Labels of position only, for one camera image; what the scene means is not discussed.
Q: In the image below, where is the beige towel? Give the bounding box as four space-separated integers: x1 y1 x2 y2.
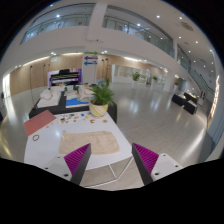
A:
59 131 120 155

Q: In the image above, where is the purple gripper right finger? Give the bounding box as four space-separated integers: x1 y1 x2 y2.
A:
132 143 159 185

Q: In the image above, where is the white architectural model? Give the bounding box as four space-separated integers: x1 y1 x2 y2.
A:
37 89 61 108

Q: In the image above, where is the direction sign pillar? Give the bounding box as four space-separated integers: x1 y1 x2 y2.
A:
82 51 98 84

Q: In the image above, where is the blue board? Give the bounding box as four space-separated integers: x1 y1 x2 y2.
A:
65 98 88 108

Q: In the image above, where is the black piano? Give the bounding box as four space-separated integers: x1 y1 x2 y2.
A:
50 69 79 86

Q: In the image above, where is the black sofa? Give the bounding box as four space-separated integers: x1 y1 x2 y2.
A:
172 94 197 115

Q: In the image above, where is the black display table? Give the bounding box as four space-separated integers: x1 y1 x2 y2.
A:
29 93 117 122

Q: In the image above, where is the red mat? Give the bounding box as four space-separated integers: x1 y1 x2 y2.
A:
24 110 56 136

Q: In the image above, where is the background potted plant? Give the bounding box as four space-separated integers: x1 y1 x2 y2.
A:
132 72 140 88

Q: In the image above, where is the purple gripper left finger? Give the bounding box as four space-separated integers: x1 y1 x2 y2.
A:
64 144 91 185

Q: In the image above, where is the potted green plant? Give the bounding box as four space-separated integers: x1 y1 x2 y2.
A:
89 78 113 117

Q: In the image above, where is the white table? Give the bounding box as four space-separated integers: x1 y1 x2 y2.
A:
24 111 132 170

